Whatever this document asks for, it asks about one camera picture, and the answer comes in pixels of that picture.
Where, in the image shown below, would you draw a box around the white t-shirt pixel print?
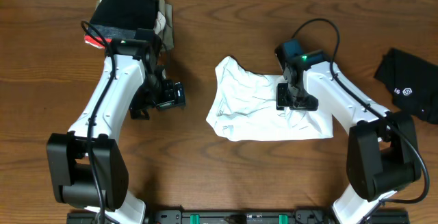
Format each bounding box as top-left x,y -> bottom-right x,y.
206,56 -> 333,142

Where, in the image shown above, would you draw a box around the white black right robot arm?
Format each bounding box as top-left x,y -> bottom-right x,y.
275,48 -> 424,223

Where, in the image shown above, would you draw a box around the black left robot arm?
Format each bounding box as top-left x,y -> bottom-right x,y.
47,38 -> 185,223

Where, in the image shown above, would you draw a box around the olive grey folded garment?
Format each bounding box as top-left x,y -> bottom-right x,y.
158,0 -> 175,51

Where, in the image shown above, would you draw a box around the black folded garment pink trim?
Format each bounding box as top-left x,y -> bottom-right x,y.
84,0 -> 158,49

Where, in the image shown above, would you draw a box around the black t-shirt white logo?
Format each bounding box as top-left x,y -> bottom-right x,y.
374,48 -> 437,125

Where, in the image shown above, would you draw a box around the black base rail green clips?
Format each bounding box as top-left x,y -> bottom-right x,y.
66,208 -> 411,224

